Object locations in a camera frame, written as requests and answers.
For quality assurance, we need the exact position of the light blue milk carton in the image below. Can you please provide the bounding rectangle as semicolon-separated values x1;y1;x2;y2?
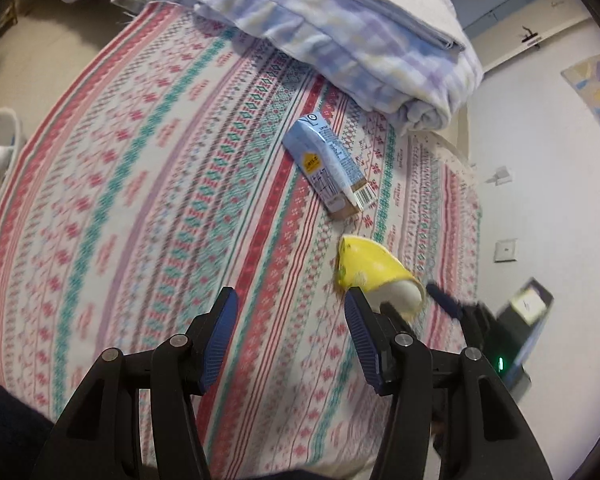
283;112;377;220

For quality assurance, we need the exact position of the wall socket plate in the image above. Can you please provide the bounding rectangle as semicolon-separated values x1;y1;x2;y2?
493;238;517;263

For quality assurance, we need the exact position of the plaid purple fleece blanket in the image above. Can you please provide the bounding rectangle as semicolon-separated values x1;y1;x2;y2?
114;0;483;131

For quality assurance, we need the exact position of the yellow paper cup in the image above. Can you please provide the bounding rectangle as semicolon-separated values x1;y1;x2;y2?
335;234;426;323

